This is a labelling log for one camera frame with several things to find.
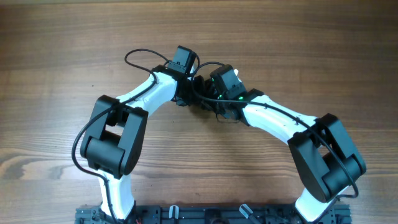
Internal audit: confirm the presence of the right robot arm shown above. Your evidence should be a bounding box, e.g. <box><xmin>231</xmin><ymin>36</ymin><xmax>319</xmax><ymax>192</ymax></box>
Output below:
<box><xmin>203</xmin><ymin>65</ymin><xmax>366</xmax><ymax>223</ymax></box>

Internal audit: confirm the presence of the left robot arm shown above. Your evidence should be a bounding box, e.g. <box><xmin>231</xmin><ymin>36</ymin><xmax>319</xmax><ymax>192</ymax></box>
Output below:
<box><xmin>73</xmin><ymin>46</ymin><xmax>200</xmax><ymax>223</ymax></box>

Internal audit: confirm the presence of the black USB cable blue plug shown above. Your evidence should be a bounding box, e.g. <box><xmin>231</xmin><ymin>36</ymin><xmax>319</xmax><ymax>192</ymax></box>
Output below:
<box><xmin>193</xmin><ymin>75</ymin><xmax>217</xmax><ymax>111</ymax></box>

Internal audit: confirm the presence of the left camera cable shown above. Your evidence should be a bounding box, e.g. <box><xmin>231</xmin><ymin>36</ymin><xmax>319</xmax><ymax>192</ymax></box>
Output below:
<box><xmin>71</xmin><ymin>48</ymin><xmax>170</xmax><ymax>224</ymax></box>

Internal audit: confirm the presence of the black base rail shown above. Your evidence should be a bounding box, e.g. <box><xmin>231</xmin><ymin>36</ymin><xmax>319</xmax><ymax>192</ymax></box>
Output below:
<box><xmin>75</xmin><ymin>204</ymin><xmax>352</xmax><ymax>224</ymax></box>

